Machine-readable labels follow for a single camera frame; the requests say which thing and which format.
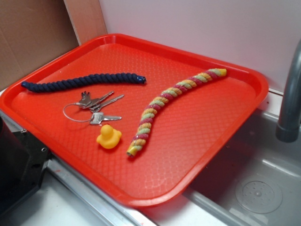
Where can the red plastic tray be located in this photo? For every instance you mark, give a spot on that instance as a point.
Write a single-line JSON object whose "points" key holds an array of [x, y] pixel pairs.
{"points": [[186, 134]]}

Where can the yellow rubber duck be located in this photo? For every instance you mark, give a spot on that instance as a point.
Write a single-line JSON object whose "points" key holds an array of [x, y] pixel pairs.
{"points": [[109, 137]]}

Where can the silver key long upper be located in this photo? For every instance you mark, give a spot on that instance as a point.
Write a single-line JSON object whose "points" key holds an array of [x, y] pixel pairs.
{"points": [[98, 107]]}

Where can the silver key lower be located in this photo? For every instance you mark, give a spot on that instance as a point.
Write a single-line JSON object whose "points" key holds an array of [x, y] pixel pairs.
{"points": [[98, 117]]}

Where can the silver key middle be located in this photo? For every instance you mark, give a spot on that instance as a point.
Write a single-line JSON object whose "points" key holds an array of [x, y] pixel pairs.
{"points": [[93, 103]]}

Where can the silver crown-shaped key fob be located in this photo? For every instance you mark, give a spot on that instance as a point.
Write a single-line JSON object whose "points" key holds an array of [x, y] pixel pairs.
{"points": [[85, 98]]}

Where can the grey toy sink basin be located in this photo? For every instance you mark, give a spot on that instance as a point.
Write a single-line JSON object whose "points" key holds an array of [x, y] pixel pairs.
{"points": [[254, 180]]}

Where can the grey sink faucet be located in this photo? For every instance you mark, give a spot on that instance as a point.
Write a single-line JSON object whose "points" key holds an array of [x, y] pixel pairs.
{"points": [[290, 112]]}

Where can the brown cardboard panel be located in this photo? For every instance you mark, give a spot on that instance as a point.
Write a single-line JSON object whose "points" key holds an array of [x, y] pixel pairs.
{"points": [[35, 32]]}

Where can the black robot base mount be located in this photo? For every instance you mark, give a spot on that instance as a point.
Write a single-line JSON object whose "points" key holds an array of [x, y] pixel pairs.
{"points": [[23, 159]]}

